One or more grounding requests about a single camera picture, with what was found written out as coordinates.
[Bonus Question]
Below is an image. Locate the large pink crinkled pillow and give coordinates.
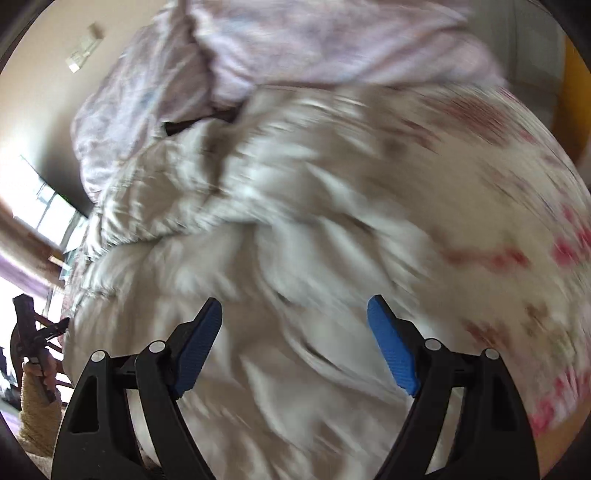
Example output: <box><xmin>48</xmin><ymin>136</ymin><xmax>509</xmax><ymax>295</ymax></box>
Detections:
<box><xmin>180</xmin><ymin>0</ymin><xmax>506</xmax><ymax>109</ymax></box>

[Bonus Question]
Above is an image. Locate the small pink crinkled pillow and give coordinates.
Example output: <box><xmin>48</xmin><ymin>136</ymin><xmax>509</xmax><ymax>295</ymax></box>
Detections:
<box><xmin>71</xmin><ymin>9</ymin><xmax>218</xmax><ymax>204</ymax></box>

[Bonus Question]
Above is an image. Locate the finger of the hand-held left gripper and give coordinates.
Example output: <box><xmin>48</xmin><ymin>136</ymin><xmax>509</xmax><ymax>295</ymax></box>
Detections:
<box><xmin>34</xmin><ymin>318</ymin><xmax>71</xmax><ymax>345</ymax></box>

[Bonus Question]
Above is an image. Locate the person's left forearm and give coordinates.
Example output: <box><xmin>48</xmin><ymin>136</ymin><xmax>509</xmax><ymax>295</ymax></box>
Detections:
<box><xmin>17</xmin><ymin>374</ymin><xmax>66</xmax><ymax>464</ymax></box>

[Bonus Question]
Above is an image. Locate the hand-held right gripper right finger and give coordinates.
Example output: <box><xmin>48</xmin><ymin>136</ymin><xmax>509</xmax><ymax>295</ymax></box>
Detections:
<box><xmin>367</xmin><ymin>294</ymin><xmax>541</xmax><ymax>480</ymax></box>

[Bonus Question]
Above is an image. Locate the beige padded jacket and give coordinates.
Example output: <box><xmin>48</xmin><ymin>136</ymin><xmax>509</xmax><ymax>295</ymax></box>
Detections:
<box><xmin>62</xmin><ymin>85</ymin><xmax>467</xmax><ymax>480</ymax></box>

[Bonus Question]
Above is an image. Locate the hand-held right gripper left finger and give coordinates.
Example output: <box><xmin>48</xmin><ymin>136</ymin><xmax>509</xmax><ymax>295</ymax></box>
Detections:
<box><xmin>51</xmin><ymin>298</ymin><xmax>223</xmax><ymax>480</ymax></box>

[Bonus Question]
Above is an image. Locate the person's left hand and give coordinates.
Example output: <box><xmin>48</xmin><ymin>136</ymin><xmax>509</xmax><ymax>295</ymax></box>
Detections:
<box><xmin>23</xmin><ymin>357</ymin><xmax>62</xmax><ymax>387</ymax></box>

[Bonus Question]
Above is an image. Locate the floral bed sheet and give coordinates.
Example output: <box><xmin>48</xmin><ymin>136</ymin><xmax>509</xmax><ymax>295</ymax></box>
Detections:
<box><xmin>397</xmin><ymin>85</ymin><xmax>591</xmax><ymax>439</ymax></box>

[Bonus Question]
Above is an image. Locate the window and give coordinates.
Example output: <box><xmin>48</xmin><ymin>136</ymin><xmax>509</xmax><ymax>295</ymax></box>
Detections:
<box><xmin>16</xmin><ymin>154</ymin><xmax>89</xmax><ymax>252</ymax></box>

